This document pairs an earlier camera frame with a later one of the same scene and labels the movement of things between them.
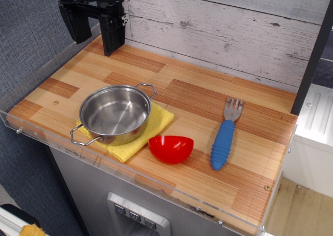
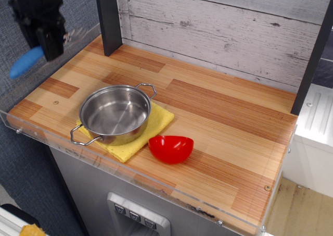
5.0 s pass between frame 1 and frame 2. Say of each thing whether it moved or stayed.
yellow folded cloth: stayed
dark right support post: stayed
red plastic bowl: stayed
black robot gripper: moved
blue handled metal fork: moved
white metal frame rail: stayed
